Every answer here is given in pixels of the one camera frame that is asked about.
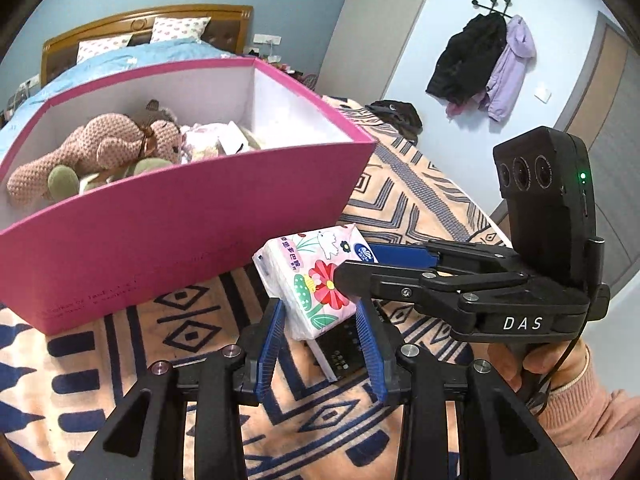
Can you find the black jacket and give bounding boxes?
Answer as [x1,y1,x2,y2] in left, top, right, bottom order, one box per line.
[425,12,507,106]

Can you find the white paper card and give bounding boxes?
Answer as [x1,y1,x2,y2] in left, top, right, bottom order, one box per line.
[217,121,252,155]

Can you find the pink knitted plush toy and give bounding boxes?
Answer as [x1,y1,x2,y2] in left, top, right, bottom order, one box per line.
[6,112,183,207]

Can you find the person's right hand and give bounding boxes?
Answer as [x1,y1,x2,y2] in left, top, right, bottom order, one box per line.
[487,337,593,408]

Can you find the purple jacket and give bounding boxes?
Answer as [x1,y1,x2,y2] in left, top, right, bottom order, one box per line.
[486,15,537,122]

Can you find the wooden bed headboard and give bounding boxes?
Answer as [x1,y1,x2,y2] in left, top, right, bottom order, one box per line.
[40,4,255,86]

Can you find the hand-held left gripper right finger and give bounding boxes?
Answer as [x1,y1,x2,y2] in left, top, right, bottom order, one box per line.
[355,297,556,480]

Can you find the black flat device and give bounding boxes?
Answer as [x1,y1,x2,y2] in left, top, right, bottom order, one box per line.
[310,305,406,383]

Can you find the green frog plush toy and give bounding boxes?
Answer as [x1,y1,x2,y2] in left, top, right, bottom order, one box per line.
[46,157,176,198]

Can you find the pink garment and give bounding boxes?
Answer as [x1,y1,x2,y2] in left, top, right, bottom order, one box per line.
[446,91,491,117]

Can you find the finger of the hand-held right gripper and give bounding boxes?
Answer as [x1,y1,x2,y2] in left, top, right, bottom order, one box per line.
[334,259,531,329]
[368,241,521,274]

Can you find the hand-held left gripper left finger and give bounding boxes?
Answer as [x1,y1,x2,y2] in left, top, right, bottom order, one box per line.
[102,297,287,480]

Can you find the black wall coat hooks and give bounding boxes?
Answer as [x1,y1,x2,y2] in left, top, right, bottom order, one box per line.
[471,0,516,19]

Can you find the pink cardboard box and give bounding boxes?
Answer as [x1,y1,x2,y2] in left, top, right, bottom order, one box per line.
[0,56,378,337]

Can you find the white patterned pillow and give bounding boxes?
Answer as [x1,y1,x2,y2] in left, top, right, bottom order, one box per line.
[149,16,211,44]
[75,34,135,65]

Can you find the blue floral duvet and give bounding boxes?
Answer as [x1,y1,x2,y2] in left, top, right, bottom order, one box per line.
[0,40,246,126]

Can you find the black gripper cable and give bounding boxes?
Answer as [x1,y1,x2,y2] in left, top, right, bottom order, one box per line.
[530,340,588,416]

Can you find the dark cap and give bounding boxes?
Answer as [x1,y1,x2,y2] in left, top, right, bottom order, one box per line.
[365,101,423,143]

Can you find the wooden nightstand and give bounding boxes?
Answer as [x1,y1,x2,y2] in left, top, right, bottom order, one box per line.
[280,62,323,92]

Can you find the beige sliding door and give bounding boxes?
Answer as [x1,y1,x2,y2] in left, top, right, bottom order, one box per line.
[317,0,443,106]

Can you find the pale pink soft pack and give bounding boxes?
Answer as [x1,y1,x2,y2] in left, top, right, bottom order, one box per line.
[178,122,236,162]

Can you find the floral tissue pack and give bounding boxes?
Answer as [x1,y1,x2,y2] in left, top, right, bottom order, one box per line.
[251,223,381,342]

